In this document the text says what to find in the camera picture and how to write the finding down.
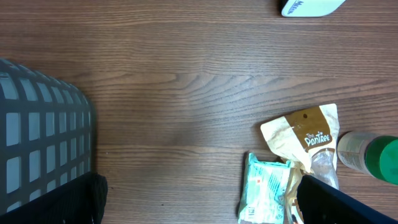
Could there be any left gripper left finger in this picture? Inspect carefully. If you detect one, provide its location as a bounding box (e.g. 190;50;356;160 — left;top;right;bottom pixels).
1;172;108;224

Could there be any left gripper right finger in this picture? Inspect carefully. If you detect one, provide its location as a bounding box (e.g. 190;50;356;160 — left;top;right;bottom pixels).
297;175;397;224

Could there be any teal tissue packet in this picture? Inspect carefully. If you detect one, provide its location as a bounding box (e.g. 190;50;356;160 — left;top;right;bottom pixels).
238;152;291;224

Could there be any brown PanTree snack bag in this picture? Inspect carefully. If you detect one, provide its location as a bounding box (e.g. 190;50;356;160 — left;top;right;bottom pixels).
261;103;340;223

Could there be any green lid jar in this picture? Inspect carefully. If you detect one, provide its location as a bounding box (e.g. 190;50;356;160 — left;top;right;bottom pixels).
337;131;397;185

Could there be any white barcode scanner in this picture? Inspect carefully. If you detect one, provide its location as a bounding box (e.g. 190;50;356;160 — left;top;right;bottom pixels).
281;0;345;17

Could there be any grey plastic shopping basket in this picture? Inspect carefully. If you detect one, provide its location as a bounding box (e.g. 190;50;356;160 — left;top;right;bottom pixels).
1;58;96;214

